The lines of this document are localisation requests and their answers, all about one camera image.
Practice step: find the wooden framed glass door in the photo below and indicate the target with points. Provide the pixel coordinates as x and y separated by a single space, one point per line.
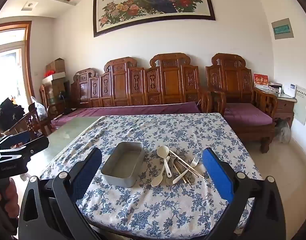
7 67

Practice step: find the red desk calendar card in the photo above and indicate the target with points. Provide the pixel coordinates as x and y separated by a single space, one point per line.
260 80

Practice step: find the brown wooden chopstick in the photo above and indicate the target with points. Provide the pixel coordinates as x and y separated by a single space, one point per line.
186 174
181 173
183 163

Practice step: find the brown cardboard box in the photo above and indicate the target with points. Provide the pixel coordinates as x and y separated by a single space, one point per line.
56 66

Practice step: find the grey wall panel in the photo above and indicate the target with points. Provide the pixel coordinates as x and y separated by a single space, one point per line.
282 28

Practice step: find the pile of black clothes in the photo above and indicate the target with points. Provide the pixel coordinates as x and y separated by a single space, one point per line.
7 115

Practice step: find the carved wooden armchair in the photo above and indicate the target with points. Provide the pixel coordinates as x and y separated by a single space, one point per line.
233 80

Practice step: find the white plastic fork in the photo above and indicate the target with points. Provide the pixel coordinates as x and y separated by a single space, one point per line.
195 162

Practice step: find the white cardboard box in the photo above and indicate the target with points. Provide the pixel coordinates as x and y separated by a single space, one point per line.
55 78

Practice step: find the carved wooden sofa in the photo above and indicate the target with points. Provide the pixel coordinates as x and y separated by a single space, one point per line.
168 80

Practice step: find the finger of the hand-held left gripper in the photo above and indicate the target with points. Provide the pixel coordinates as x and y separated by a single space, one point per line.
32 146
17 138

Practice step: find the large white plastic spoon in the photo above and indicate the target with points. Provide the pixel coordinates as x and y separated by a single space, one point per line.
163 152

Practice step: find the small carved wooden chair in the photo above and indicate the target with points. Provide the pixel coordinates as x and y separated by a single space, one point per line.
30 123

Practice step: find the person's left hand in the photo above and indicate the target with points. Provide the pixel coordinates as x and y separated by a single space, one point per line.
10 197

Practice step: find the framed peacock flower painting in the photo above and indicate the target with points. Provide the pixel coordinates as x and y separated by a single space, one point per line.
153 2

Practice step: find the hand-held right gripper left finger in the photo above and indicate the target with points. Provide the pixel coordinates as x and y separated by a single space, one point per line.
89 170

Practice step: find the blue floral tablecloth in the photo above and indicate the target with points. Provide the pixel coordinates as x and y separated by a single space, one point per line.
148 205

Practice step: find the white wall panel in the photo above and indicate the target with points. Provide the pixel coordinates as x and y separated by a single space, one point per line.
302 105

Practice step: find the wooden side table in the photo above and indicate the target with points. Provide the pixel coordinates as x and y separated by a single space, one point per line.
284 107

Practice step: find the white box device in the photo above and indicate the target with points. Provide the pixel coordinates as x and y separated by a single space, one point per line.
289 90

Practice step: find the purple sofa cushion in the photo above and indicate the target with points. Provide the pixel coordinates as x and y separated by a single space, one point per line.
133 110

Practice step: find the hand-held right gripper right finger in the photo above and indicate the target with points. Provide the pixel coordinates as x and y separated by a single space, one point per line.
216 175

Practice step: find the small white plastic spoon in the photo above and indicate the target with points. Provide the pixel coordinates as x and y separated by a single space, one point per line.
156 181

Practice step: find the rectangular metal tray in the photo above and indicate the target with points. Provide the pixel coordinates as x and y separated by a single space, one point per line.
118 177

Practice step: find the clear plastic bag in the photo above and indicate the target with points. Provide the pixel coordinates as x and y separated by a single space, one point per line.
39 108

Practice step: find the purple armchair cushion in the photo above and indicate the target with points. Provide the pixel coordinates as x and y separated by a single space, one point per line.
245 115

